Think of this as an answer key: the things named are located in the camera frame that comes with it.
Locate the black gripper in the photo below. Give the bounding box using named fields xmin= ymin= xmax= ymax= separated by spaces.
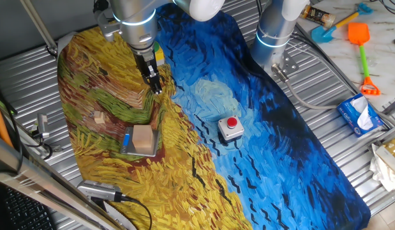
xmin=130 ymin=44 xmax=163 ymax=95

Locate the large wooden block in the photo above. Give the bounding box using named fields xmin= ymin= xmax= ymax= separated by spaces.
xmin=131 ymin=125 xmax=155 ymax=155

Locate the silver digital scale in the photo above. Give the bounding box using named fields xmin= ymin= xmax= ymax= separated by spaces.
xmin=119 ymin=126 xmax=160 ymax=158

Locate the green button yellow box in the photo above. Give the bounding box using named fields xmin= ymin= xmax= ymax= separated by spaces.
xmin=153 ymin=41 xmax=166 ymax=67

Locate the small wooden block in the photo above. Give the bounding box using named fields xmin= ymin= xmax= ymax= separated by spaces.
xmin=93 ymin=111 xmax=106 ymax=125

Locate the red button grey box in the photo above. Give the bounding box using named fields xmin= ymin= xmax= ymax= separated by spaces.
xmin=217 ymin=115 xmax=245 ymax=142

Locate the grey stand leg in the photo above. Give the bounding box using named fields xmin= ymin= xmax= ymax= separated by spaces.
xmin=20 ymin=0 xmax=59 ymax=57

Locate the painted blue yellow mat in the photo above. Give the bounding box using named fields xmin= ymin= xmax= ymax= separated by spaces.
xmin=56 ymin=3 xmax=372 ymax=230

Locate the brown snack jar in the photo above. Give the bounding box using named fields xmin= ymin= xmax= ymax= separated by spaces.
xmin=299 ymin=4 xmax=336 ymax=29

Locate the black keyboard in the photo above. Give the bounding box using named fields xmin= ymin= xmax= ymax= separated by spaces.
xmin=0 ymin=183 xmax=57 ymax=230

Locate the blue tissue box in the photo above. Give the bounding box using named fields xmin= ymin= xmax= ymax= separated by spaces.
xmin=336 ymin=93 xmax=385 ymax=138

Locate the aluminium profile bar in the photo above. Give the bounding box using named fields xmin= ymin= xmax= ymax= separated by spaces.
xmin=380 ymin=95 xmax=395 ymax=116

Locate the white plastic bag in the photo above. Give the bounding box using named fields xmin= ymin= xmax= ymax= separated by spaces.
xmin=369 ymin=143 xmax=395 ymax=192

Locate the cardboard box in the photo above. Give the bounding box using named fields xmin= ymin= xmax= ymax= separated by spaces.
xmin=375 ymin=137 xmax=395 ymax=173

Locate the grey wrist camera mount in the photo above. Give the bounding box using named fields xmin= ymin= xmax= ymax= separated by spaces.
xmin=94 ymin=0 xmax=121 ymax=42

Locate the small camera on bracket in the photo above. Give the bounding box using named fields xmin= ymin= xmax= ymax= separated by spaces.
xmin=33 ymin=113 xmax=51 ymax=140

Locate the silver ribbed depth camera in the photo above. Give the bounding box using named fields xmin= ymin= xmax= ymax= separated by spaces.
xmin=77 ymin=180 xmax=124 ymax=203

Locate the grey hose with connector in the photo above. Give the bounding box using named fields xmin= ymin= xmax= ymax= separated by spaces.
xmin=271 ymin=63 xmax=340 ymax=111

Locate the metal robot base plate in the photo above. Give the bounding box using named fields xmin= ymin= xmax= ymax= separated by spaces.
xmin=264 ymin=50 xmax=300 ymax=77

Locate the black camera cable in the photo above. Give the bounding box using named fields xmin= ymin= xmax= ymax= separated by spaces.
xmin=120 ymin=194 xmax=153 ymax=230

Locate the aluminium frame bar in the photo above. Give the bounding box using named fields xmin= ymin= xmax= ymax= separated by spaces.
xmin=0 ymin=132 xmax=121 ymax=230

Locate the black cable bundle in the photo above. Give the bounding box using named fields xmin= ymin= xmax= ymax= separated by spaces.
xmin=288 ymin=24 xmax=364 ymax=95

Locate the blue toy shovel yellow handle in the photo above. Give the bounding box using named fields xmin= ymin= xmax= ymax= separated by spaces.
xmin=311 ymin=2 xmax=374 ymax=44

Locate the orange toy shovel green handle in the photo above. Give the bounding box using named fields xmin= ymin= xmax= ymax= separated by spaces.
xmin=347 ymin=22 xmax=382 ymax=96

